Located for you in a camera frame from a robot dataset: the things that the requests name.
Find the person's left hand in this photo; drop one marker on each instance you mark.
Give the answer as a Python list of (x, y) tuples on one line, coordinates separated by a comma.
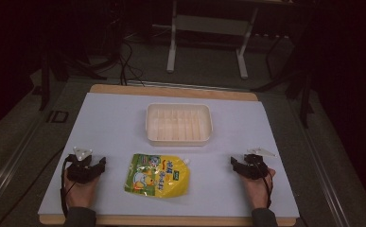
[(82, 194)]

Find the person's right hand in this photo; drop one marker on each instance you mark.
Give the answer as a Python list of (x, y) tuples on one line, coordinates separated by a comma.
[(257, 192)]

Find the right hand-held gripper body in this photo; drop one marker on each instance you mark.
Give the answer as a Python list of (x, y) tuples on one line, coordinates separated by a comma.
[(252, 168)]

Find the white table sheet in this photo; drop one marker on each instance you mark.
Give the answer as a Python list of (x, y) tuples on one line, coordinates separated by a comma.
[(114, 126)]

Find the grey metal floor rail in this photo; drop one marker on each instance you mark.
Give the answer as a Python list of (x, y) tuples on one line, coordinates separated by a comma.
[(322, 176), (7, 170)]

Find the black floor bracket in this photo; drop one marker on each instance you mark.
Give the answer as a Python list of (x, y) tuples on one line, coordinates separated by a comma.
[(57, 116)]

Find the yellow green spout pouch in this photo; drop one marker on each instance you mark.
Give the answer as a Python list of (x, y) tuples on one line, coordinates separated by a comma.
[(158, 176)]

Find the white metal table frame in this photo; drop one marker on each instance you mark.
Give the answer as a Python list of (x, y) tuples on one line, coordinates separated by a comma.
[(207, 25)]

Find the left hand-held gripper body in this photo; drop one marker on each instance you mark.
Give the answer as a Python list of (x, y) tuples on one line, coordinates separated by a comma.
[(80, 171)]

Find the black metal stand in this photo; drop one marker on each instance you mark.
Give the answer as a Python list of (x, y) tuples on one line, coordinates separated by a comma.
[(44, 82), (305, 101)]

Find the white plastic tray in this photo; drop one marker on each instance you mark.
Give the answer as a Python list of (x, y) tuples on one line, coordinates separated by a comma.
[(179, 124)]

